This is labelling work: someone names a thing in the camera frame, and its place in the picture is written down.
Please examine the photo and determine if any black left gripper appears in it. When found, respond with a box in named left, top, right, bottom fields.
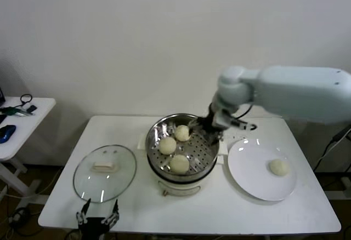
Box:
left=76, top=198, right=121, bottom=240

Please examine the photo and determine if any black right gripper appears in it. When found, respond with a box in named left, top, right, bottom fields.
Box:
left=187, top=103, right=228, bottom=145

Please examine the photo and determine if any white steamed baozi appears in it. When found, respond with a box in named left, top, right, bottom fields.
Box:
left=268, top=159, right=291, bottom=176
left=158, top=136, right=177, bottom=155
left=169, top=154, right=190, bottom=175
left=174, top=124, right=191, bottom=142

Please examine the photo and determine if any glass lid with cream handle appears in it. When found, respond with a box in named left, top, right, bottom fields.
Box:
left=72, top=144, right=137, bottom=204

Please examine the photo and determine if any perforated steel steamer basket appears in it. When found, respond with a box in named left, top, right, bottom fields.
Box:
left=144, top=113, right=220, bottom=184

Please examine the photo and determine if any white round plate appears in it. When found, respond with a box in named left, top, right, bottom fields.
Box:
left=227, top=138, right=297, bottom=202

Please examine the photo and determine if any white electric cooker pot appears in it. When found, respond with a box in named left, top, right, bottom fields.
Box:
left=136, top=133, right=228, bottom=197

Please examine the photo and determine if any white side table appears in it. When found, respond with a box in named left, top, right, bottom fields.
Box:
left=0, top=97, right=56, bottom=205

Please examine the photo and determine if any blue computer mouse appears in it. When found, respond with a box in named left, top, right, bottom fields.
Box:
left=0, top=125, right=16, bottom=144

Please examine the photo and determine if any white stand base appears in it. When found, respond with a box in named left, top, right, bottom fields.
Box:
left=323, top=176, right=351, bottom=200

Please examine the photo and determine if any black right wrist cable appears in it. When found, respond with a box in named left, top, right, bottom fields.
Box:
left=231, top=102, right=254, bottom=121

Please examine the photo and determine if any white floor cable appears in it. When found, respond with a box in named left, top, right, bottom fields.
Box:
left=0, top=165, right=65, bottom=200

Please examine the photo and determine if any black floor cable coil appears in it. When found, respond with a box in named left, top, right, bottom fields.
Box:
left=8, top=207, right=39, bottom=238

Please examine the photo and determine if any black adapter with cable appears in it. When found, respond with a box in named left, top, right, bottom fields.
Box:
left=312, top=126, right=351, bottom=173

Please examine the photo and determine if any black ring cable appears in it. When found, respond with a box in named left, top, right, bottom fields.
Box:
left=13, top=94, right=33, bottom=110

